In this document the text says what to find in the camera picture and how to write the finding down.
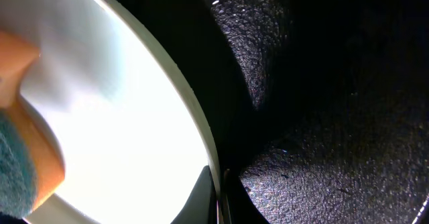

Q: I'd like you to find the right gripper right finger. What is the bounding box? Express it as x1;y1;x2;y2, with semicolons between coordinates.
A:
221;169;268;224

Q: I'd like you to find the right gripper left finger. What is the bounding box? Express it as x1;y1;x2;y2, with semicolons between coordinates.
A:
172;166;217;224

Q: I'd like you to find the light blue plate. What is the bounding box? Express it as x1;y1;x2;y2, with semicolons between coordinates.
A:
1;0;220;223

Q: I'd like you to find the green yellow sponge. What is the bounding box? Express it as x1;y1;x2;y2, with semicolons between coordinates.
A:
1;32;65;219

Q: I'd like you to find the round black tray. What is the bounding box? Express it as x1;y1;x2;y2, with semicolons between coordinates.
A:
118;0;428;223

